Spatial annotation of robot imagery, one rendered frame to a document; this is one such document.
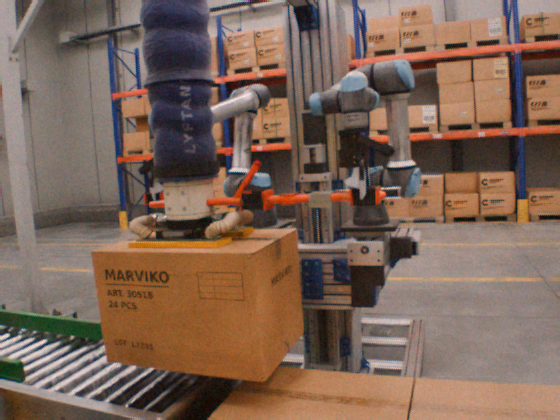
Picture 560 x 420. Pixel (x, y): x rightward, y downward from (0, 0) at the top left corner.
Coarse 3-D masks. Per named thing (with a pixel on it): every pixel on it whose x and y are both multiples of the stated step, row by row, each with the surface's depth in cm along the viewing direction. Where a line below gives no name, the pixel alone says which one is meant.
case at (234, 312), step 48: (240, 240) 151; (288, 240) 159; (96, 288) 153; (144, 288) 146; (192, 288) 140; (240, 288) 134; (288, 288) 157; (144, 336) 149; (192, 336) 142; (240, 336) 136; (288, 336) 156
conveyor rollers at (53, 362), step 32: (0, 352) 198; (32, 352) 203; (64, 352) 199; (96, 352) 196; (32, 384) 172; (64, 384) 166; (96, 384) 169; (128, 384) 164; (160, 384) 165; (192, 384) 167
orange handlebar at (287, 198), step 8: (296, 192) 148; (336, 192) 143; (160, 200) 164; (208, 200) 153; (216, 200) 152; (224, 200) 151; (232, 200) 150; (272, 200) 145; (280, 200) 144; (288, 200) 143; (296, 200) 143; (304, 200) 142; (336, 200) 139; (344, 200) 138
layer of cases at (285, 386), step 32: (256, 384) 161; (288, 384) 160; (320, 384) 158; (352, 384) 156; (384, 384) 154; (416, 384) 152; (448, 384) 150; (480, 384) 147; (512, 384) 145; (224, 416) 141; (256, 416) 140; (288, 416) 139; (320, 416) 138; (352, 416) 136; (384, 416) 134; (416, 416) 133; (448, 416) 131; (480, 416) 129; (512, 416) 127; (544, 416) 125
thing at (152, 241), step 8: (160, 232) 151; (192, 232) 147; (200, 232) 148; (136, 240) 152; (144, 240) 151; (152, 240) 150; (160, 240) 149; (168, 240) 148; (176, 240) 147; (184, 240) 146; (192, 240) 145; (200, 240) 144; (208, 240) 143; (216, 240) 144; (224, 240) 145; (192, 248) 144; (200, 248) 143; (208, 248) 142; (216, 248) 141
